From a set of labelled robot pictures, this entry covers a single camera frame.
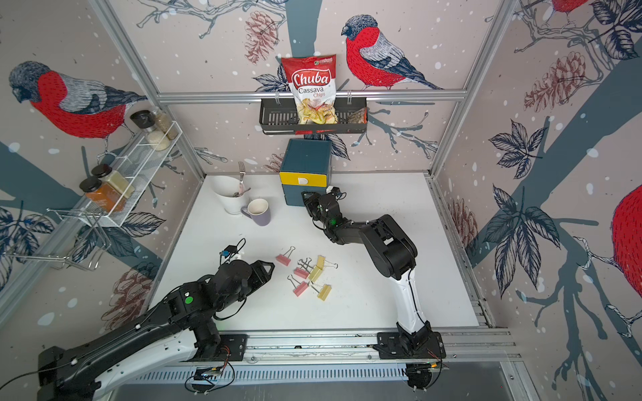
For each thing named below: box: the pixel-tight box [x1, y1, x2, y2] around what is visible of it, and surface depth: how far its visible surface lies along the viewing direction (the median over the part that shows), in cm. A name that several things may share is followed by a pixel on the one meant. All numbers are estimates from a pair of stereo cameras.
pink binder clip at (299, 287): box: [286, 274, 309, 297], surface depth 87 cm
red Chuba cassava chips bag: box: [280, 54, 338, 125], surface depth 84 cm
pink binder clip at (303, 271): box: [294, 257, 314, 280], surface depth 92 cm
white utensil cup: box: [210, 175, 245, 215], surface depth 103 cm
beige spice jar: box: [91, 163, 136, 199], surface depth 69 cm
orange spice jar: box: [79, 177, 127, 214], surface depth 66 cm
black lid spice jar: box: [129, 110, 171, 152], surface depth 83 cm
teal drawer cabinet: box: [279, 138, 332, 207], surface depth 95 cm
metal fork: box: [237, 161, 249, 197], surface depth 106 cm
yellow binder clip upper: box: [309, 254, 339, 283], surface depth 92 cm
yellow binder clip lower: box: [316, 284, 332, 302], surface depth 85 cm
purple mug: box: [240, 197, 272, 227], surface depth 102 cm
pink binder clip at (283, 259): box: [275, 245, 296, 267], surface depth 94 cm
